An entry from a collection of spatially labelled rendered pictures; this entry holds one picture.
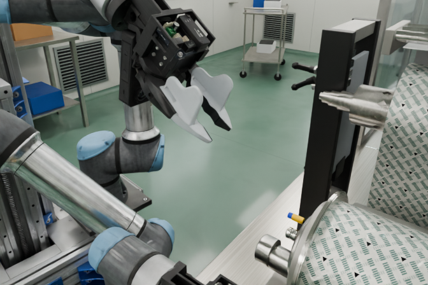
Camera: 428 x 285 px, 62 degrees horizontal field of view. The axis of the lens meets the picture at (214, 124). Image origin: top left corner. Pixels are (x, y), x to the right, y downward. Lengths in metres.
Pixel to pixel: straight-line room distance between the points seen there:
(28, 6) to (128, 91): 0.21
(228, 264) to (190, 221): 1.51
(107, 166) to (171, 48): 0.74
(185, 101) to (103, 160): 0.71
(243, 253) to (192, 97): 0.57
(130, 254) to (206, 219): 1.83
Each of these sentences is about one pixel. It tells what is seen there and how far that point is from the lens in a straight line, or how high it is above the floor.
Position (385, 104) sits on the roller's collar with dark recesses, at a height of 1.35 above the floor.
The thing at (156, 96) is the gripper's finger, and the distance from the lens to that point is 0.44.
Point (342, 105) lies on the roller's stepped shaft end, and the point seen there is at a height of 1.33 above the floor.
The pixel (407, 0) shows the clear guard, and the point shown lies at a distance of 1.30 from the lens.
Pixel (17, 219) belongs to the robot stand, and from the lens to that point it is 1.23.
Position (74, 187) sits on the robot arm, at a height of 1.17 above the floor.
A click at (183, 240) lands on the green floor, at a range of 2.26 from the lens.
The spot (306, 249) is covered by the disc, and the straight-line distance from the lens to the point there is 0.36.
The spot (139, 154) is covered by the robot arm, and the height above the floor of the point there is 1.01.
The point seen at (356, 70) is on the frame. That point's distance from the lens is 0.71.
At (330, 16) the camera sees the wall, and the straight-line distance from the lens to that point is 6.25.
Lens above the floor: 1.55
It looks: 25 degrees down
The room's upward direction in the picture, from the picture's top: straight up
